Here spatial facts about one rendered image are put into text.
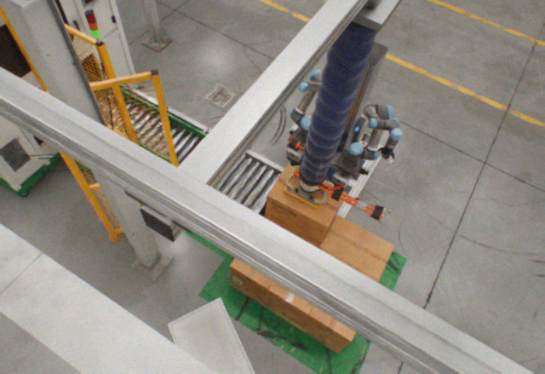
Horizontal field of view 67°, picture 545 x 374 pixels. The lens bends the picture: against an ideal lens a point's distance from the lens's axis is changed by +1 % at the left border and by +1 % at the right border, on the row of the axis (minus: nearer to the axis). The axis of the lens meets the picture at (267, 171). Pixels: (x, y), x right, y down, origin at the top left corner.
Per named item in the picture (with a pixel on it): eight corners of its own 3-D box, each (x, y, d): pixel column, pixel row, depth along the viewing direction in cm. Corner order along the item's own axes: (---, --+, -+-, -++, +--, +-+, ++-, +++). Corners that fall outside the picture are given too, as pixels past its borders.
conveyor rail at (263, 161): (114, 91, 483) (110, 79, 468) (117, 89, 486) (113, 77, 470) (282, 182, 429) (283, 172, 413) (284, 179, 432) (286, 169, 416)
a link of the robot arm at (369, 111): (361, 100, 334) (371, 117, 290) (375, 101, 334) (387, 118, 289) (358, 113, 339) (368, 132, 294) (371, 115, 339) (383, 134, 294)
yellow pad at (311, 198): (283, 191, 348) (283, 188, 344) (288, 182, 354) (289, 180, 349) (318, 210, 341) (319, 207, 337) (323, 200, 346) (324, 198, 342)
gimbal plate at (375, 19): (323, 9, 200) (324, 0, 196) (348, -20, 215) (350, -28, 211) (379, 32, 193) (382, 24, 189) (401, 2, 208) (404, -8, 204)
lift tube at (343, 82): (297, 153, 303) (332, 4, 198) (312, 133, 315) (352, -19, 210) (326, 169, 297) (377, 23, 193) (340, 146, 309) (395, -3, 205)
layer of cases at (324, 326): (230, 280, 394) (229, 265, 361) (281, 204, 444) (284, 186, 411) (341, 350, 366) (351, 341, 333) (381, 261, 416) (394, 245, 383)
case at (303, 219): (264, 215, 390) (266, 195, 357) (283, 186, 411) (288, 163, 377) (320, 245, 377) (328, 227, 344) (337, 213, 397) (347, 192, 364)
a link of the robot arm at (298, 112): (295, 127, 372) (323, 78, 339) (285, 117, 379) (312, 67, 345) (303, 125, 381) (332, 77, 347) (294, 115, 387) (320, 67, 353)
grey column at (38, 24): (130, 266, 410) (-37, -7, 160) (150, 243, 425) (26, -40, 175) (154, 281, 403) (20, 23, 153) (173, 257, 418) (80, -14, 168)
